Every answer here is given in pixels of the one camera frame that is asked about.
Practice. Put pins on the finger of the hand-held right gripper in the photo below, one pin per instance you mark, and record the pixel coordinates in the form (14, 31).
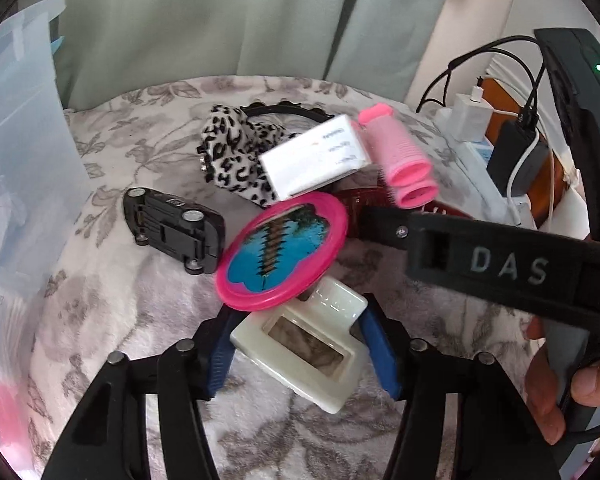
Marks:
(385, 225)

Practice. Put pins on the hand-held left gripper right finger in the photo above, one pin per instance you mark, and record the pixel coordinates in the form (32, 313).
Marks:
(381, 355)

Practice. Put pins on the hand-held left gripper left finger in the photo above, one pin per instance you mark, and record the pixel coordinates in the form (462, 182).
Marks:
(219, 355)

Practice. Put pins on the red hair clip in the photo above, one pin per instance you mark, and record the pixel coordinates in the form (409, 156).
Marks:
(355, 200)

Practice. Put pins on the pink hair roller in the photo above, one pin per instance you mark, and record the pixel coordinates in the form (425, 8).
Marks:
(390, 145)
(416, 195)

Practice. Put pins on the pink round mirror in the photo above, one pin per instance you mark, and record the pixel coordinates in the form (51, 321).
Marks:
(280, 245)

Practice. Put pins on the black toy car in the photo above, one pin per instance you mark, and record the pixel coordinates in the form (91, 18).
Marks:
(170, 225)

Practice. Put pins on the leopard print scrunchie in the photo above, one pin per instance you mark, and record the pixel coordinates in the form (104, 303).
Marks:
(230, 160)

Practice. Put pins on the clear plastic storage container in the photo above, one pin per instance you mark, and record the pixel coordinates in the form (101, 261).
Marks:
(20, 110)

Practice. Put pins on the person's right hand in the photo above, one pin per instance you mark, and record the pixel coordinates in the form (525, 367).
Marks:
(542, 390)

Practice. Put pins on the small white carton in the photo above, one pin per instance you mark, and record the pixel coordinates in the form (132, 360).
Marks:
(310, 160)

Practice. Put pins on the floral fleece blanket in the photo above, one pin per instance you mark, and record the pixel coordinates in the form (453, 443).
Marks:
(130, 310)

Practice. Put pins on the black charger brick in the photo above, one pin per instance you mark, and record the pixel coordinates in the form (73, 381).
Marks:
(507, 155)

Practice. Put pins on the white power strip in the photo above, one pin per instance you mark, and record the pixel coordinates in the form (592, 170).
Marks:
(480, 152)

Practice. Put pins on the white charger plug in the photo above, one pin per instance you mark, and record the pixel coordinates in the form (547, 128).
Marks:
(472, 115)

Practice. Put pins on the grey green curtain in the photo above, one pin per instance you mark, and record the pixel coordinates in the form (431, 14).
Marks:
(230, 20)

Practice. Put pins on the wooden bed frame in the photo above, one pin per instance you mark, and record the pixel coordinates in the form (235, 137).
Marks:
(555, 180)

